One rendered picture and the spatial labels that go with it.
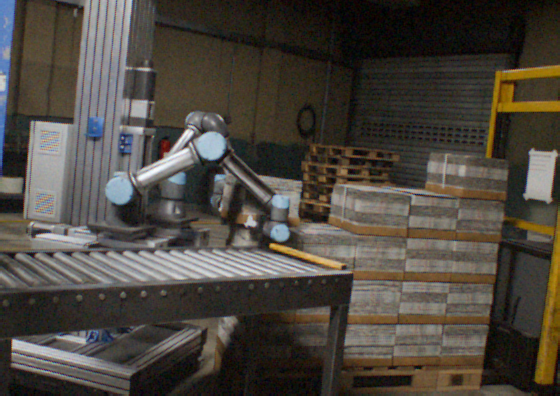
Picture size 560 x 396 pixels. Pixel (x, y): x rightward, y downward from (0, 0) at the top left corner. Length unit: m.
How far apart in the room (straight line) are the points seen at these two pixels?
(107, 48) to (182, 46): 7.36
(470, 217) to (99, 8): 2.17
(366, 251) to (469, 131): 7.59
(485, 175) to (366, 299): 0.94
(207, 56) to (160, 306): 8.93
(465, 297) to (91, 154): 2.10
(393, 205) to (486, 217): 0.57
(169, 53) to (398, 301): 7.51
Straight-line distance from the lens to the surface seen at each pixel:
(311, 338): 3.36
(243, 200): 3.08
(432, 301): 3.63
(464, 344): 3.82
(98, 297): 1.88
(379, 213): 3.36
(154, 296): 1.96
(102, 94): 3.15
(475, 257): 3.72
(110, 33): 3.17
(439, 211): 3.54
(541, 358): 3.94
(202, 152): 2.69
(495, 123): 4.34
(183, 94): 10.49
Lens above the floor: 1.25
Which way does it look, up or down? 4 degrees down
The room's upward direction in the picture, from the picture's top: 6 degrees clockwise
